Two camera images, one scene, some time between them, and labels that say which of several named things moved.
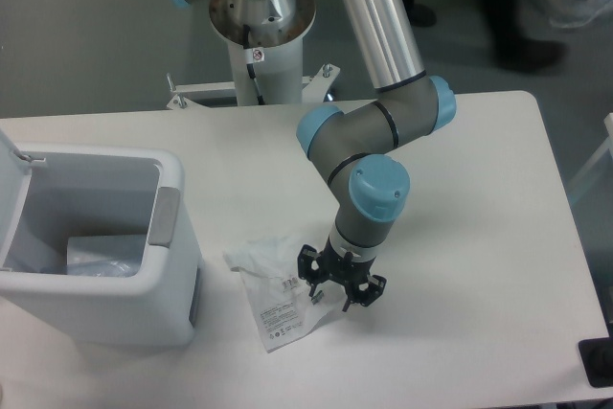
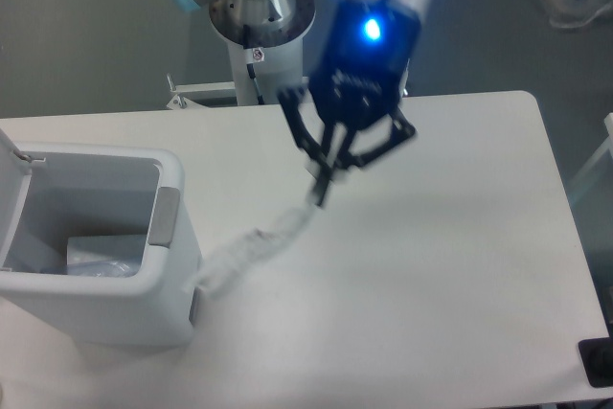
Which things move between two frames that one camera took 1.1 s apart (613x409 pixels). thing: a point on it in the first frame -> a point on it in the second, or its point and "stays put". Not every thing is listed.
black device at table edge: x=597 y=357 stays put
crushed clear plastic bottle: x=119 y=268 stays put
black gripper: x=342 y=267 -> x=356 y=82
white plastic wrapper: x=276 y=289 -> x=206 y=281
